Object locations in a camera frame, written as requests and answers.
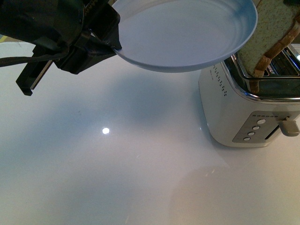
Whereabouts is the white chrome two-slot toaster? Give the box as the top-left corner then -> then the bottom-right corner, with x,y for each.
198,45 -> 300,148

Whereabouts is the light blue plate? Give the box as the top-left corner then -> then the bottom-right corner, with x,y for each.
113,0 -> 258,73

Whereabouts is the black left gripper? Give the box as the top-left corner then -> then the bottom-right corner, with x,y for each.
16,0 -> 121,96

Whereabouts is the black braided cable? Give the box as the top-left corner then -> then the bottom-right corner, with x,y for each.
0,44 -> 71,68

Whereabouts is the bread slice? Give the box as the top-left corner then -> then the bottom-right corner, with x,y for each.
237,0 -> 300,98

